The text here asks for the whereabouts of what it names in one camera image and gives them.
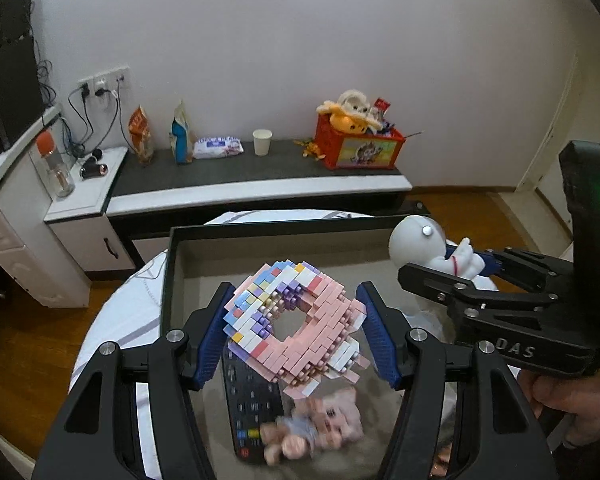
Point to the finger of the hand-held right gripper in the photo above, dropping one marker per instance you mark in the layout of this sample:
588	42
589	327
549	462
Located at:
510	262
430	282

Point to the white paper cup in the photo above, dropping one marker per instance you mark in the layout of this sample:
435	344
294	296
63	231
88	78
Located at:
262	142

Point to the pink purple block toy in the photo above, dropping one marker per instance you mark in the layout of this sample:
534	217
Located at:
325	320

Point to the black remote control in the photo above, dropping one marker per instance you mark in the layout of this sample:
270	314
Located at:
250	410

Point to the pink box with black rim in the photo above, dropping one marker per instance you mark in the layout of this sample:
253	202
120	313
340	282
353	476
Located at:
205	270

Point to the white wall socket strip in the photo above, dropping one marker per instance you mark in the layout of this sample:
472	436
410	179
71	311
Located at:
105	79

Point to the wet wipes pack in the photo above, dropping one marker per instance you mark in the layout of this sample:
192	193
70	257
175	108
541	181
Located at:
217	146

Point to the black cylindrical hair tool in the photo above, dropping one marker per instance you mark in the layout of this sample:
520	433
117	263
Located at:
94	167

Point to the clear bottle with orange lid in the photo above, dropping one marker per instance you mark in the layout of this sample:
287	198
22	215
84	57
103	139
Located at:
57	170

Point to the pink doll figure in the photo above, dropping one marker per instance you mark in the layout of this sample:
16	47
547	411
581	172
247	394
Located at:
330	417

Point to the dark-topped low bench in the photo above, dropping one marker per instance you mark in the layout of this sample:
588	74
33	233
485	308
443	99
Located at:
255	165

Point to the red toy crate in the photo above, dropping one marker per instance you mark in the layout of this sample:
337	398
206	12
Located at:
360	152

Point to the blue white bag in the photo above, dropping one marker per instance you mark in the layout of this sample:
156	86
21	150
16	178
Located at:
181	135

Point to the small black speaker box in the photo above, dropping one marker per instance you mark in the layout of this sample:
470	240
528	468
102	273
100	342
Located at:
7	20

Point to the person's right hand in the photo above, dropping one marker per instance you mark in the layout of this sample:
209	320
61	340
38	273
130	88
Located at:
565	395

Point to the white desk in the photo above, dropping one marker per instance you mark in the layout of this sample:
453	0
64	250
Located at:
25	260

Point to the white door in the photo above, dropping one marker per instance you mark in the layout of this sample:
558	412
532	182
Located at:
545	160

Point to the white low cabinet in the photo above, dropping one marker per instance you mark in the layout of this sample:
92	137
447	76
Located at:
80	240

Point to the white figurine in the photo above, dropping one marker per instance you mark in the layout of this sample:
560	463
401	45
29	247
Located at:
415	240

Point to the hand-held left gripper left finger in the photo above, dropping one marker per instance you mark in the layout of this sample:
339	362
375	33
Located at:
212	345

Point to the orange snack bag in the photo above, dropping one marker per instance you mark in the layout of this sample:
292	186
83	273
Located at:
141	135

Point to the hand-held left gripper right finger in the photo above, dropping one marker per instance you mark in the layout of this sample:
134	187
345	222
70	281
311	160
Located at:
380	340

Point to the black computer monitor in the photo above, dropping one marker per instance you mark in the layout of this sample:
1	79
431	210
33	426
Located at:
10	95

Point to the yellow white plush toy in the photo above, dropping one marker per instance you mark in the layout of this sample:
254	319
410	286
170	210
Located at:
347	110

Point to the small orange toy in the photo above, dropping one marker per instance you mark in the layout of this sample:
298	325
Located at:
312	149

